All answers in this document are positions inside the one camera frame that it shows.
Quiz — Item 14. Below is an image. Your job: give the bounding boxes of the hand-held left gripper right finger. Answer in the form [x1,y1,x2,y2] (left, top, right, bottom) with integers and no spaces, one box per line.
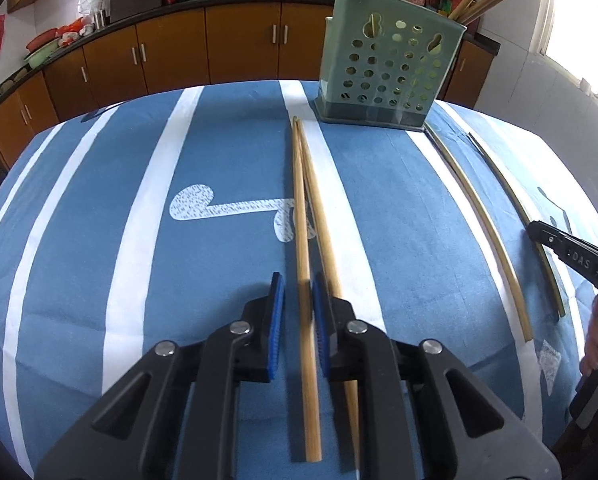
[311,271,562,480]

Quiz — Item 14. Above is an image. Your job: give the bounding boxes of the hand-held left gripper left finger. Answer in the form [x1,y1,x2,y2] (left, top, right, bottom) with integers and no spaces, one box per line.
[34,271,286,480]

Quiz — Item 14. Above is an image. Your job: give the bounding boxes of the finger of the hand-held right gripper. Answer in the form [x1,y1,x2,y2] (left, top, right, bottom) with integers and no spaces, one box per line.
[526,220,573,262]

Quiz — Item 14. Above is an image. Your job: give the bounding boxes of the green perforated utensil holder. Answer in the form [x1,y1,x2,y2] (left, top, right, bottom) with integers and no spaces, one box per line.
[315,0,468,133]

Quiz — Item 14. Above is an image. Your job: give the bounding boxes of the window beside condiments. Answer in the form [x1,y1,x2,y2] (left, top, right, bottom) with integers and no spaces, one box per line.
[539,0,598,96]

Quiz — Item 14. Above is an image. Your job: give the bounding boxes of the row of condiment bottles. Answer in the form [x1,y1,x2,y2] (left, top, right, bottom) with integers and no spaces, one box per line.
[424,0,474,36]

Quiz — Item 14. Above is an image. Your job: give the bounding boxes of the wooden lower kitchen cabinets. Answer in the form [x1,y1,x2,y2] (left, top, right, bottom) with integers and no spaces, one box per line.
[0,2,494,181]

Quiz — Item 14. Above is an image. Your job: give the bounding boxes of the green basin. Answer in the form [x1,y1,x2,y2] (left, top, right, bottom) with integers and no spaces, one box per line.
[24,40,62,69]

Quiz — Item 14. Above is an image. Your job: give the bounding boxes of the red basin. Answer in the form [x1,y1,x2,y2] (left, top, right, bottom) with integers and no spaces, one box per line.
[25,28,60,52]

